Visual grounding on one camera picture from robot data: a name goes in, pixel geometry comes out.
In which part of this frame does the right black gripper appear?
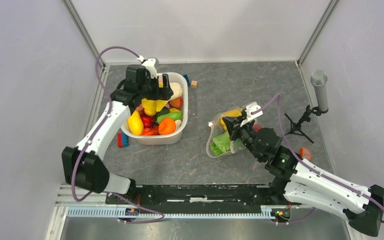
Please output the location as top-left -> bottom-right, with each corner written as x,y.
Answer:
222,114 -> 263,162

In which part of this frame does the yellow crinkled lettuce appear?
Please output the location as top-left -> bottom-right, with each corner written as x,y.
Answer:
141,82 -> 183,116

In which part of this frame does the green napa cabbage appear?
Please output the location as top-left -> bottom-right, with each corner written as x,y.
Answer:
209,131 -> 244,157

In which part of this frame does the clear zip top bag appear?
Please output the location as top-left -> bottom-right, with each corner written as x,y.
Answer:
206,111 -> 257,158

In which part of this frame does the yellow lemon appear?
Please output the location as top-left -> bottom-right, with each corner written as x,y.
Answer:
127,110 -> 144,136

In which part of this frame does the yellow banana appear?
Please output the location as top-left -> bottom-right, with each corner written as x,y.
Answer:
220,108 -> 242,131

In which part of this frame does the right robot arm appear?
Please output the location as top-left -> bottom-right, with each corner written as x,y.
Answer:
223,116 -> 384,237

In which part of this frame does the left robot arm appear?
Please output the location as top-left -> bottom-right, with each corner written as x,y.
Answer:
61,64 -> 174,204

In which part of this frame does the dark green avocado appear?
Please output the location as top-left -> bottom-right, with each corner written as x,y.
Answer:
155,107 -> 170,119

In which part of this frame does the light green bitter gourd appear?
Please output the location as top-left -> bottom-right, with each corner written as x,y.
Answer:
156,111 -> 183,124

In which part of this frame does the small wooden cube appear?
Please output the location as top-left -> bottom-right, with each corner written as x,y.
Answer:
190,80 -> 198,89

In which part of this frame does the orange bell pepper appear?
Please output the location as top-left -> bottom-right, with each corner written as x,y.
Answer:
158,117 -> 176,135

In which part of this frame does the red apple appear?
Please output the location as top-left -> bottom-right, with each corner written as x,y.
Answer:
140,114 -> 154,129

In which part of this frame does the red pepper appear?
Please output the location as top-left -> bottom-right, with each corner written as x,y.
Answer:
141,125 -> 160,136

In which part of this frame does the white plastic basket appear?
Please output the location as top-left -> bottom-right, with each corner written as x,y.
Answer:
120,72 -> 189,145

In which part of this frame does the black microphone tripod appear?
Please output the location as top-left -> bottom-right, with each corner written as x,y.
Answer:
284,105 -> 324,144

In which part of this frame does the orange round object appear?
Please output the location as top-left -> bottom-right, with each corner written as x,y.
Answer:
299,147 -> 312,161

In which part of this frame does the blue red toy block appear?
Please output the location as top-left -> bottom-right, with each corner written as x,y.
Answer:
116,132 -> 129,148

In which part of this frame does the grey microphone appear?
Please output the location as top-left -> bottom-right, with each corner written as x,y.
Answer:
310,70 -> 329,114

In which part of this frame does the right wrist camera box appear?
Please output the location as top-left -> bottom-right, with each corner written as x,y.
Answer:
240,102 -> 263,127

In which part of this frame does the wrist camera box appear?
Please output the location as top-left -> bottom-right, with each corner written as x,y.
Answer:
137,55 -> 159,79
240,102 -> 263,127

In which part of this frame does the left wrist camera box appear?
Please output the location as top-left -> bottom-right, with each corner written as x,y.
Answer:
137,55 -> 159,79

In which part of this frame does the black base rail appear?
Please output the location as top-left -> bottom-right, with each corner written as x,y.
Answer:
124,184 -> 289,214

